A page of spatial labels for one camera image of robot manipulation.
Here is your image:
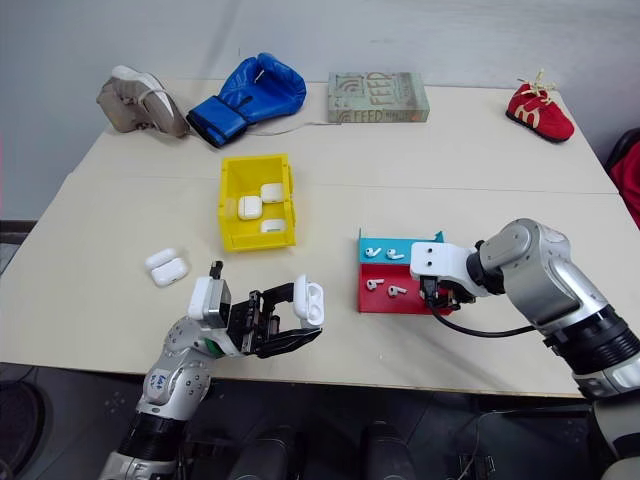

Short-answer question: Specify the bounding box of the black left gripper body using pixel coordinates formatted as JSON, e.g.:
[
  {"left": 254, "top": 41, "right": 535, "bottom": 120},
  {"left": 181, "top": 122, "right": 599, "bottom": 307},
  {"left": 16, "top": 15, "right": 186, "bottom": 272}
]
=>
[{"left": 224, "top": 288, "right": 282, "bottom": 359}]

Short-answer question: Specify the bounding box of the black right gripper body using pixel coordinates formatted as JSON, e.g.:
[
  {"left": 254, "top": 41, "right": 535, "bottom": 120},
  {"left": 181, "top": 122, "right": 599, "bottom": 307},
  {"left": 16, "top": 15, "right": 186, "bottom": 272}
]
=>
[{"left": 418, "top": 273, "right": 476, "bottom": 315}]

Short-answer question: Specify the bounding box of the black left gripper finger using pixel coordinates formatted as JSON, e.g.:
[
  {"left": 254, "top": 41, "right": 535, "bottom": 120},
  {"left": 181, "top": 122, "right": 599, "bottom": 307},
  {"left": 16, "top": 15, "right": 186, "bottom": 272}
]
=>
[
  {"left": 256, "top": 326, "right": 324, "bottom": 360},
  {"left": 259, "top": 281, "right": 300, "bottom": 308}
]

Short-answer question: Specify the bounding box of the yellow plastic bin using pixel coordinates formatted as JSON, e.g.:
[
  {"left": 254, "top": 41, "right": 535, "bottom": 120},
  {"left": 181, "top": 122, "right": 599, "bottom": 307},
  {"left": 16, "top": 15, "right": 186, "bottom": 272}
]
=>
[{"left": 217, "top": 153, "right": 298, "bottom": 253}]

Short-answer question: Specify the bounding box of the red and teal earbud tray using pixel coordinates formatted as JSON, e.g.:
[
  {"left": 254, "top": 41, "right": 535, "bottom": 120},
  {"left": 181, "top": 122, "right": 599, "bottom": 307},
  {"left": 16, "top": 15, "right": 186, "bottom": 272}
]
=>
[{"left": 356, "top": 227, "right": 464, "bottom": 316}]

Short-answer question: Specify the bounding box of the dark rounded shape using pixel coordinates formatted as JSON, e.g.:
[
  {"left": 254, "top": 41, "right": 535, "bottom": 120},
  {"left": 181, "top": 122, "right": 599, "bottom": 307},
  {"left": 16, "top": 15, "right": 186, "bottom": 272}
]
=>
[
  {"left": 358, "top": 421, "right": 427, "bottom": 480},
  {"left": 233, "top": 424, "right": 302, "bottom": 480}
]

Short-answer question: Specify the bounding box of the blue boxing glove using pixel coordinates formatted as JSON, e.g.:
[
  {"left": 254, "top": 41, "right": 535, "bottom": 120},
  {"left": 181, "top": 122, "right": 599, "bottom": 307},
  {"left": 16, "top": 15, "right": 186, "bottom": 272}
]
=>
[{"left": 185, "top": 52, "right": 308, "bottom": 150}]

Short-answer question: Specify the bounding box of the small red shoe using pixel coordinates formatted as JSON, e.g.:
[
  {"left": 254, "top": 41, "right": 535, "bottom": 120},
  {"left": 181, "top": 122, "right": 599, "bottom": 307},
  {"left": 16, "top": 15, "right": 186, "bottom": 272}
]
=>
[{"left": 505, "top": 68, "right": 576, "bottom": 145}]

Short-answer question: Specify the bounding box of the green feed box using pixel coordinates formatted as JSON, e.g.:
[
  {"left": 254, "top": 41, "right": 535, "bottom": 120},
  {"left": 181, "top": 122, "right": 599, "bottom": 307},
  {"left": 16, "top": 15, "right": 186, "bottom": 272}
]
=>
[{"left": 327, "top": 71, "right": 432, "bottom": 125}]

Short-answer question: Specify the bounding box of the black chair with red cloth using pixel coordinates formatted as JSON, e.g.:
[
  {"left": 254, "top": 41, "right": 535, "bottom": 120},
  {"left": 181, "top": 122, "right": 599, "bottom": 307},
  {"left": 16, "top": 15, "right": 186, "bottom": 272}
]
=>
[{"left": 605, "top": 128, "right": 640, "bottom": 227}]

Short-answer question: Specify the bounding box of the beige sneaker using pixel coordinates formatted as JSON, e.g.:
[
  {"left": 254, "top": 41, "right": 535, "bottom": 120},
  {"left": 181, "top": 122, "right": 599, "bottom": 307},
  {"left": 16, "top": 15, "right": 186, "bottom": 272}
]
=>
[{"left": 95, "top": 65, "right": 192, "bottom": 139}]

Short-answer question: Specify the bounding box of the black round floor base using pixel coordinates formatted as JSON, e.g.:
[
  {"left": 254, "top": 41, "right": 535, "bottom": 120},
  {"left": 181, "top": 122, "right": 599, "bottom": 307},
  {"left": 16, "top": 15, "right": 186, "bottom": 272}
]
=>
[{"left": 0, "top": 378, "right": 47, "bottom": 477}]

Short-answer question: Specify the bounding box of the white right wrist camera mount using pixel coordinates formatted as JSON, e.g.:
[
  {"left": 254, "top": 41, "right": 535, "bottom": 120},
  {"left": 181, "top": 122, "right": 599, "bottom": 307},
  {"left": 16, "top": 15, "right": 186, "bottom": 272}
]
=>
[{"left": 409, "top": 240, "right": 489, "bottom": 298}]

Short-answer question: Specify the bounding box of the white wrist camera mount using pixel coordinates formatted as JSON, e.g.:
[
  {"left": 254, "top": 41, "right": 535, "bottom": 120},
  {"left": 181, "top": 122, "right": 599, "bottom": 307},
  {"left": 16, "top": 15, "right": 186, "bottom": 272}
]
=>
[
  {"left": 188, "top": 275, "right": 233, "bottom": 332},
  {"left": 409, "top": 240, "right": 489, "bottom": 298}
]

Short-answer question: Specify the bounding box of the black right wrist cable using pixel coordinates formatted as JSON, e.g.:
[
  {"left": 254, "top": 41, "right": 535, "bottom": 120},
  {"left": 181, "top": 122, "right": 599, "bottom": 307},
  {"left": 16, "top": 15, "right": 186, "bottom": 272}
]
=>
[{"left": 426, "top": 298, "right": 540, "bottom": 338}]

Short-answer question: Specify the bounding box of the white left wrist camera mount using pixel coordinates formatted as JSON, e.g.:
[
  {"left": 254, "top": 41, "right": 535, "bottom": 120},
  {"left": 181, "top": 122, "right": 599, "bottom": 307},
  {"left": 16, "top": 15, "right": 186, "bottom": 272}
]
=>
[{"left": 188, "top": 275, "right": 233, "bottom": 332}]

